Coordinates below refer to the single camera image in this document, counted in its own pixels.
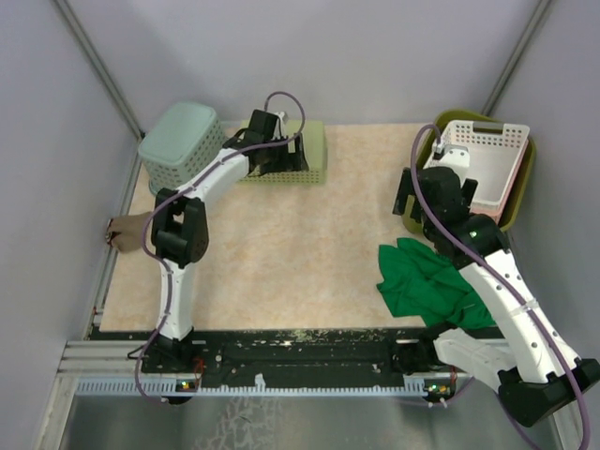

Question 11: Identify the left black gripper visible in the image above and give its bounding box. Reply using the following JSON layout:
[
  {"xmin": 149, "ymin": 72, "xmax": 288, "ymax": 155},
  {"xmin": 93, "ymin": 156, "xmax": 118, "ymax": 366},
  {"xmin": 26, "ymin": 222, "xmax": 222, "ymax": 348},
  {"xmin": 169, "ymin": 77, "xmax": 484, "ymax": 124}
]
[{"xmin": 260, "ymin": 133, "xmax": 308, "ymax": 174}]

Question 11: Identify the light green shallow basket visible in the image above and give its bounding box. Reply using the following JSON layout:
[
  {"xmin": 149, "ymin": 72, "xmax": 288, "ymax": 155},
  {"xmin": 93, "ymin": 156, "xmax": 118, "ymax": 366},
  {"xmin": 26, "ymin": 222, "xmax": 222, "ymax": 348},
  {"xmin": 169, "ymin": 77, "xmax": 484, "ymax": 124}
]
[{"xmin": 241, "ymin": 121, "xmax": 328, "ymax": 185}]

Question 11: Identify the pink perforated basket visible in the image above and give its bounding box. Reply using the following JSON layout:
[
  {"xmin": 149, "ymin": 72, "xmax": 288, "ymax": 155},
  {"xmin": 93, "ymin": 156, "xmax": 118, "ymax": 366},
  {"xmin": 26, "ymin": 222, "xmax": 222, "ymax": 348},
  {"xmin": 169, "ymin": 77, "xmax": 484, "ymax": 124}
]
[{"xmin": 467, "ymin": 139, "xmax": 529, "ymax": 222}]

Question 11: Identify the white perforated basket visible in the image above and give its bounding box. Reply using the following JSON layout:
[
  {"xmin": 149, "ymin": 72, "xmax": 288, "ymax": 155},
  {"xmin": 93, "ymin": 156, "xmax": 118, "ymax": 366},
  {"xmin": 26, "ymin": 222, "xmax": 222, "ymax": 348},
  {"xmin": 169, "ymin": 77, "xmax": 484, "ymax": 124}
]
[{"xmin": 424, "ymin": 120, "xmax": 530, "ymax": 218}]

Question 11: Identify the teal perforated plastic basket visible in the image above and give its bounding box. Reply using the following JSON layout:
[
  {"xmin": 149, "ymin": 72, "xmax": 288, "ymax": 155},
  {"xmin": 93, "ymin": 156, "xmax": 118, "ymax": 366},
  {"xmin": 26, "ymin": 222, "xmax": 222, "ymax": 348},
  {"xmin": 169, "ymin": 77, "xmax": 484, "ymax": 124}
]
[{"xmin": 138, "ymin": 101, "xmax": 226, "ymax": 194}]

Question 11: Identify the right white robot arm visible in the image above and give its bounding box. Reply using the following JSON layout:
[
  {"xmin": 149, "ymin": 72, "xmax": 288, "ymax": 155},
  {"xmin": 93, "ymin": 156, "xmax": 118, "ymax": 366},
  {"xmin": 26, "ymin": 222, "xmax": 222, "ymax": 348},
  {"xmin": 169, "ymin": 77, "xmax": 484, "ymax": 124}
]
[{"xmin": 393, "ymin": 162, "xmax": 599, "ymax": 428}]

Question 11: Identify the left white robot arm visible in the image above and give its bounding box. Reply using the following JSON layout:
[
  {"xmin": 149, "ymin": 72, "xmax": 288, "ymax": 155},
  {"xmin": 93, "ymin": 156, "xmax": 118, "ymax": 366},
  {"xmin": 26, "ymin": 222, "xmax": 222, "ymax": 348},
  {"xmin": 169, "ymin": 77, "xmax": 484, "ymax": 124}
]
[{"xmin": 142, "ymin": 110, "xmax": 308, "ymax": 372}]

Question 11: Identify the green cloth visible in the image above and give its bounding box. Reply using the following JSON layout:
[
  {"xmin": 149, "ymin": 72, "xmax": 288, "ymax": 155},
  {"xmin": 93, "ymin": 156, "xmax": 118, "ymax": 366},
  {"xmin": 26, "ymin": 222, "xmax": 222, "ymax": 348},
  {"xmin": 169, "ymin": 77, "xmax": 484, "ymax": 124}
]
[{"xmin": 377, "ymin": 237, "xmax": 496, "ymax": 330}]

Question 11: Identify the brown cloth pouch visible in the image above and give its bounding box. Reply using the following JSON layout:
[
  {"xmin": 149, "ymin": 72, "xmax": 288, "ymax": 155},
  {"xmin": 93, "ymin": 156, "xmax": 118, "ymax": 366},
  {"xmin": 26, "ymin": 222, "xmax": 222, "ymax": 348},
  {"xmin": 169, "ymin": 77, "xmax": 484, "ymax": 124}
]
[{"xmin": 105, "ymin": 212, "xmax": 151, "ymax": 253}]

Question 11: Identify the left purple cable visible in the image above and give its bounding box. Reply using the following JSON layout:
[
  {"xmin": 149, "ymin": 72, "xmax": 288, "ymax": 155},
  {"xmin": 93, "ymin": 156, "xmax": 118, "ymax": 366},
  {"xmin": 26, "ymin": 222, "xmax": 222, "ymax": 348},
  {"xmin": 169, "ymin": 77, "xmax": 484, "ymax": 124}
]
[{"xmin": 134, "ymin": 91, "xmax": 307, "ymax": 407}]

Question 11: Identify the right aluminium frame post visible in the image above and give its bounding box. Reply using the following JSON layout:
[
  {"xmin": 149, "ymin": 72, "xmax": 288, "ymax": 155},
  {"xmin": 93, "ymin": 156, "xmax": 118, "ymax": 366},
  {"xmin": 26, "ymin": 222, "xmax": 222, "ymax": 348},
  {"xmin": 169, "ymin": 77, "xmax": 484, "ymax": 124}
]
[{"xmin": 480, "ymin": 0, "xmax": 555, "ymax": 116}]

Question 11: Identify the aluminium frame post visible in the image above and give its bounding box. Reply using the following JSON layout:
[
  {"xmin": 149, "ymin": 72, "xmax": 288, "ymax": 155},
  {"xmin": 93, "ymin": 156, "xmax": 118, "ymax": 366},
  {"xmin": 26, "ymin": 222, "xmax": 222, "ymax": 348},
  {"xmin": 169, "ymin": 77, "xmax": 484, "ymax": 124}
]
[
  {"xmin": 480, "ymin": 0, "xmax": 555, "ymax": 116},
  {"xmin": 50, "ymin": 0, "xmax": 145, "ymax": 141}
]

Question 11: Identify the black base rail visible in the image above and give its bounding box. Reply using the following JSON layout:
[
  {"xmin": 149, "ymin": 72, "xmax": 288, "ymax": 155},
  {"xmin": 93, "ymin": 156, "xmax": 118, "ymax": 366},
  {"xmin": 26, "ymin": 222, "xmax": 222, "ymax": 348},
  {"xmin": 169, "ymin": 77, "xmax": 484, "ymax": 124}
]
[{"xmin": 89, "ymin": 327, "xmax": 462, "ymax": 391}]

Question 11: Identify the white slotted cable duct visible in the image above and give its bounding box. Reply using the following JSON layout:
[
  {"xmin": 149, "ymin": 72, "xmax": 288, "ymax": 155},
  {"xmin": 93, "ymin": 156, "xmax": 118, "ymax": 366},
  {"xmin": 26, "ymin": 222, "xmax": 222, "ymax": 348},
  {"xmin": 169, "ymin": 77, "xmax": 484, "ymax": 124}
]
[{"xmin": 75, "ymin": 374, "xmax": 454, "ymax": 398}]

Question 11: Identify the left aluminium frame post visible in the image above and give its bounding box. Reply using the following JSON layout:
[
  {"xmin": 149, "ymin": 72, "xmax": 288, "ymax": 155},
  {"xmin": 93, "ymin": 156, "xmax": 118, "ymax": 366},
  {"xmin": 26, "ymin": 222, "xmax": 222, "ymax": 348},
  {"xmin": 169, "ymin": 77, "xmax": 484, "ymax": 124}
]
[{"xmin": 50, "ymin": 0, "xmax": 145, "ymax": 141}]

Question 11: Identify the aluminium extrusion rail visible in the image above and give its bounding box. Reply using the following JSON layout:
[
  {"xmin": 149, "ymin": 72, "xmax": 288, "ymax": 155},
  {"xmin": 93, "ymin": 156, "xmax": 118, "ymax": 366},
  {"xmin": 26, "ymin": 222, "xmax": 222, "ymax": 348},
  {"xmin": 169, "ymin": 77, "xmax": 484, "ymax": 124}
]
[{"xmin": 57, "ymin": 340, "xmax": 143, "ymax": 376}]

